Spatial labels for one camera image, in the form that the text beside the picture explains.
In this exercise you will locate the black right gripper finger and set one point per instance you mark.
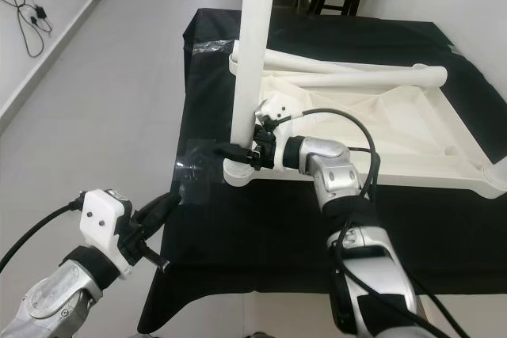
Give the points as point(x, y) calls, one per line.
point(234, 152)

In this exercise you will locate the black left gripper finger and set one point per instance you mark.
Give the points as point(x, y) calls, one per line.
point(162, 215)
point(154, 205)

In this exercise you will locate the clear tape patch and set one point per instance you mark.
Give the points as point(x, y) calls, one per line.
point(196, 172)

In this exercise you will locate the black tablecloth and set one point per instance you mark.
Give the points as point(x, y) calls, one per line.
point(285, 235)

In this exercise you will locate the clear tape strip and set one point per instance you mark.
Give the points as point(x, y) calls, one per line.
point(210, 46)

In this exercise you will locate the white plastic table top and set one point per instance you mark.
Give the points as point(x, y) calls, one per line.
point(380, 128)

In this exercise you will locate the black power adapter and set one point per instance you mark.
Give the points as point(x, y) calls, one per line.
point(38, 15)

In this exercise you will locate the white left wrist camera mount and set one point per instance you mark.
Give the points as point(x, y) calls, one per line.
point(107, 227)

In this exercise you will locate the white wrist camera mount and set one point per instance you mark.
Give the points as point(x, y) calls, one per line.
point(107, 227)
point(279, 108)

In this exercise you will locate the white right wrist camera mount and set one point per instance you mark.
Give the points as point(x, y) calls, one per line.
point(279, 108)

